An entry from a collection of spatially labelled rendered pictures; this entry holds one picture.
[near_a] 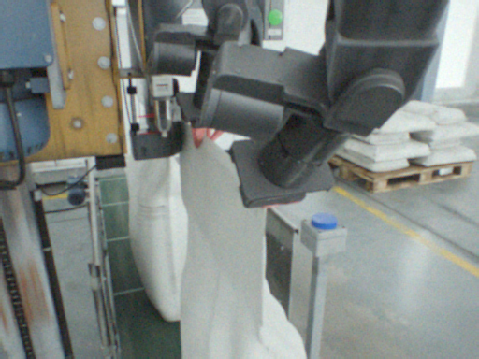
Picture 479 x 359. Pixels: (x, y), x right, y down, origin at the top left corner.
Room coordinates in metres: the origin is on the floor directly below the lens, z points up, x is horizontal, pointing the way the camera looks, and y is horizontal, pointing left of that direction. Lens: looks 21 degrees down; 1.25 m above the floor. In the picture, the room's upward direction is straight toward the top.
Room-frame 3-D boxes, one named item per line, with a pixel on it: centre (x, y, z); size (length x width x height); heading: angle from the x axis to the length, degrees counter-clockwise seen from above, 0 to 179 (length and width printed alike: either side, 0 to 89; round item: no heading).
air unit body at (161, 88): (0.74, 0.14, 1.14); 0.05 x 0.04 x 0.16; 111
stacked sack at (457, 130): (3.57, -1.90, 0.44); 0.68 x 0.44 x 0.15; 111
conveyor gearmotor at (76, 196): (2.26, 1.00, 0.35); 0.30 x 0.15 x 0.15; 21
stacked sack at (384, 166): (3.49, -1.23, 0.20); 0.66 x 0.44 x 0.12; 21
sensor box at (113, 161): (0.76, 0.26, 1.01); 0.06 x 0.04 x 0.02; 111
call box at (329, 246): (0.81, -0.20, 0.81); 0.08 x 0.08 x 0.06; 21
